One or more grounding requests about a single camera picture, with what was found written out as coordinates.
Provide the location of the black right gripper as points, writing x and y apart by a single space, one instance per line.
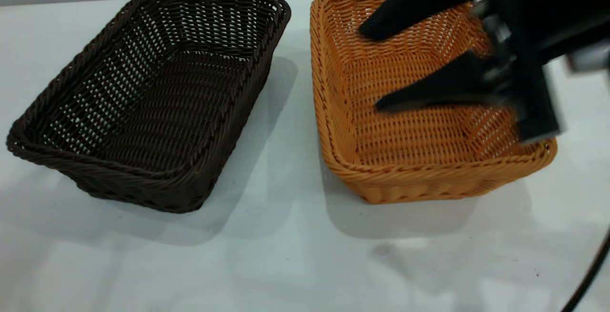
548 7

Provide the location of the orange wicker basket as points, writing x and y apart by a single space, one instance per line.
405 159

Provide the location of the black wicker basket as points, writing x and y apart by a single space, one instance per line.
157 112

